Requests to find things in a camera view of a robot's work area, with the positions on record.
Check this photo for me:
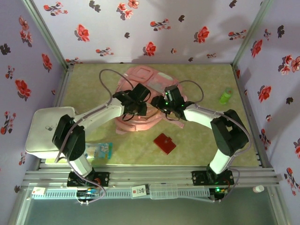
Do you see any small white red box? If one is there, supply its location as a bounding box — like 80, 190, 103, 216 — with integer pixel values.
31, 187, 47, 197

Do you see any red wallet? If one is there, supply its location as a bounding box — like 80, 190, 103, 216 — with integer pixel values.
153, 133, 177, 156

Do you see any lilac left arm cable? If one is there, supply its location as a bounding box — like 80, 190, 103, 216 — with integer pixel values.
54, 68, 133, 206

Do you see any lilac arm cable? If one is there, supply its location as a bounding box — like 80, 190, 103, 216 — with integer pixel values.
177, 80, 253, 203
54, 68, 133, 206

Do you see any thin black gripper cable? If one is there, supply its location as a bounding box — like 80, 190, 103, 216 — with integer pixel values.
121, 112, 135, 123
164, 110, 182, 122

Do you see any aluminium corner post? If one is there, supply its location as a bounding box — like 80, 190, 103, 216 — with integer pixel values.
22, 0, 71, 71
231, 0, 275, 68

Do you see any thin black left gripper cable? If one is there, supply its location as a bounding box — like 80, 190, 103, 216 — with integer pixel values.
121, 112, 135, 123

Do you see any white slotted cable duct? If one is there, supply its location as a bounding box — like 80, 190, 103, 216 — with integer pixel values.
31, 187, 211, 200

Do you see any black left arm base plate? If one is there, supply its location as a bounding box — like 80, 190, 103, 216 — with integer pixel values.
67, 170, 110, 188

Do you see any long aluminium base rail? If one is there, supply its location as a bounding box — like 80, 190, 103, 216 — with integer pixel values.
22, 164, 283, 188

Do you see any thin black right gripper cable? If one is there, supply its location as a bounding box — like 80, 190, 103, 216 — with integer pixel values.
164, 110, 182, 122

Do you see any lilac right arm cable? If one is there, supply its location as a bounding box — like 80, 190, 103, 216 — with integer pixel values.
177, 80, 253, 203

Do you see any clear plastic box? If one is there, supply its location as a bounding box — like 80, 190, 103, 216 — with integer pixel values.
149, 183, 178, 200

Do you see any green plastic bottle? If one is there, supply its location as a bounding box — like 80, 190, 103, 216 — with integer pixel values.
218, 87, 235, 105

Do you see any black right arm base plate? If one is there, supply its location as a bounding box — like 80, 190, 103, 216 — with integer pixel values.
191, 170, 235, 188

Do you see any aluminium side rail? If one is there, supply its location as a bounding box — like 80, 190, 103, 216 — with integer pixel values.
232, 65, 275, 168
53, 65, 74, 109

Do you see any white card with red mark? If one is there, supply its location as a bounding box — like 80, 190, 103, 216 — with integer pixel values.
130, 184, 151, 199

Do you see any light blue printed packet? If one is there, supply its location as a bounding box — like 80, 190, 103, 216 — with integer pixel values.
84, 142, 114, 161

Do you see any pink school backpack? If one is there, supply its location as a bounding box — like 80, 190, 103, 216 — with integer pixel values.
113, 66, 188, 135

